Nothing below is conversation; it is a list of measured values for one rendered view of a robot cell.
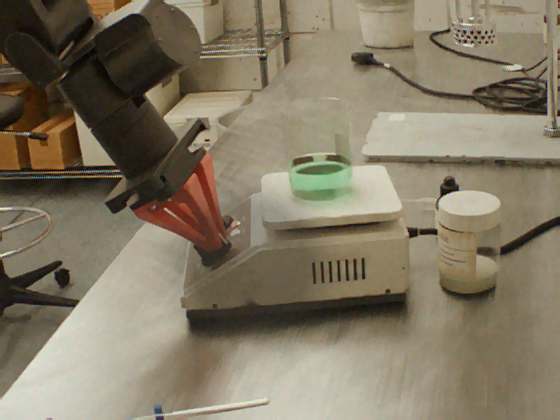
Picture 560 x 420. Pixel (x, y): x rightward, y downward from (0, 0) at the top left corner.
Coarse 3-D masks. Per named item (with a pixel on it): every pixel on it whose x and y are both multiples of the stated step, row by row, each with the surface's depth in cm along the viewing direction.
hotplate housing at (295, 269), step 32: (256, 224) 77; (352, 224) 74; (384, 224) 74; (256, 256) 73; (288, 256) 73; (320, 256) 73; (352, 256) 73; (384, 256) 73; (192, 288) 74; (224, 288) 74; (256, 288) 74; (288, 288) 74; (320, 288) 74; (352, 288) 74; (384, 288) 74
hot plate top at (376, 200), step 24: (360, 168) 82; (384, 168) 82; (264, 192) 78; (360, 192) 77; (384, 192) 76; (264, 216) 73; (288, 216) 73; (312, 216) 72; (336, 216) 72; (360, 216) 72; (384, 216) 72
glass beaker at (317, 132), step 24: (288, 120) 73; (312, 120) 71; (336, 120) 72; (288, 144) 74; (312, 144) 72; (336, 144) 73; (288, 168) 75; (312, 168) 73; (336, 168) 73; (288, 192) 76; (312, 192) 74; (336, 192) 74
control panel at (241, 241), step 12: (240, 204) 84; (240, 216) 81; (228, 228) 80; (240, 228) 78; (240, 240) 76; (192, 252) 81; (228, 252) 75; (240, 252) 73; (192, 264) 78; (216, 264) 74; (192, 276) 76; (204, 276) 74
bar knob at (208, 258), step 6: (222, 240) 75; (228, 240) 77; (222, 246) 75; (228, 246) 75; (198, 252) 76; (204, 252) 76; (216, 252) 76; (222, 252) 75; (204, 258) 76; (210, 258) 75; (216, 258) 75; (204, 264) 76; (210, 264) 75
